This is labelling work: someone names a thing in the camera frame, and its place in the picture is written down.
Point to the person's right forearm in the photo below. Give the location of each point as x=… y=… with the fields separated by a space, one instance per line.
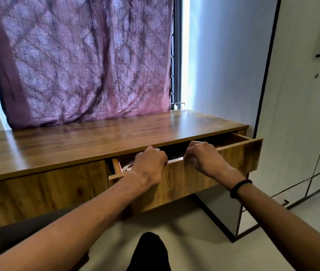
x=287 y=222

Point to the person's left hand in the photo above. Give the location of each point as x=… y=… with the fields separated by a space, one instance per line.
x=148 y=166

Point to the wooden drawer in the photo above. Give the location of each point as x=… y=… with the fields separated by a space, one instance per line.
x=44 y=191
x=233 y=158

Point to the black wristband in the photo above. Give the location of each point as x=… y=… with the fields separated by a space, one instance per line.
x=240 y=186

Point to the metal window latch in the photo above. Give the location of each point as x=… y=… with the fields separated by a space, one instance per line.
x=178 y=104

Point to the wooden desk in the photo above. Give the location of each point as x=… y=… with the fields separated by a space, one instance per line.
x=92 y=138

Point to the purple patterned curtain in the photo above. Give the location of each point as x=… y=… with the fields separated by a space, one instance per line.
x=78 y=59

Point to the person's left forearm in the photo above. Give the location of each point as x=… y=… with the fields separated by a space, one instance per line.
x=64 y=228

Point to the person's right hand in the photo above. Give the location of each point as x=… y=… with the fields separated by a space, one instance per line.
x=208 y=160

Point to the person's leg in black trousers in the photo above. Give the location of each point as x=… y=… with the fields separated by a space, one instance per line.
x=150 y=254

